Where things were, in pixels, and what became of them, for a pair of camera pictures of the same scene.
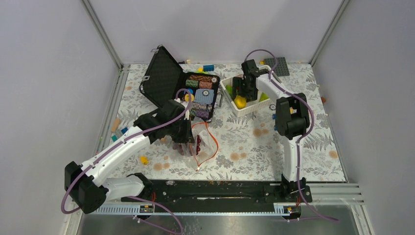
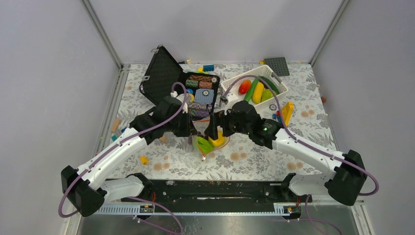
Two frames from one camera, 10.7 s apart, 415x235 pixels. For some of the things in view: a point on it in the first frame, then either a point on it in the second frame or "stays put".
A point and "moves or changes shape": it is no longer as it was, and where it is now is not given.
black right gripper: (237, 82) to (218, 118)
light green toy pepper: (229, 89) to (205, 146)
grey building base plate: (281, 69) stays put
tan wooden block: (115, 125) stays put
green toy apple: (264, 97) stays put
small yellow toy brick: (144, 160) stays put
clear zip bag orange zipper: (203, 148) moves or changes shape
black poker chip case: (163, 80) stays put
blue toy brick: (208, 68) stays put
